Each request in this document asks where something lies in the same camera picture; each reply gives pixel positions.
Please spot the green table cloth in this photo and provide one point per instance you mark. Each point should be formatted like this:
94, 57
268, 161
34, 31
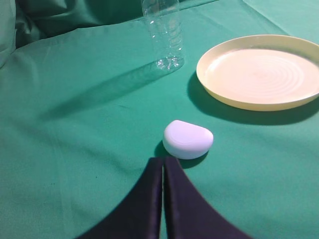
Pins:
82, 110

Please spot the clear empty plastic bottle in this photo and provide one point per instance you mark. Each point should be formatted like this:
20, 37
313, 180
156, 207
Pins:
163, 21

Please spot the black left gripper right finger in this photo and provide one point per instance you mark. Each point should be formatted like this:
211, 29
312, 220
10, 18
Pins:
187, 214

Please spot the pale yellow plastic plate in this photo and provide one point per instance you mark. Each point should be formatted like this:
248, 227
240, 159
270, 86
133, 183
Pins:
261, 72

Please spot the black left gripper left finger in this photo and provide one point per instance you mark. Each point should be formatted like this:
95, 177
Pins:
138, 216

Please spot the white plastic bottle cap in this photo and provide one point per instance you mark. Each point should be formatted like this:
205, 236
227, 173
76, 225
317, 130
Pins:
187, 141

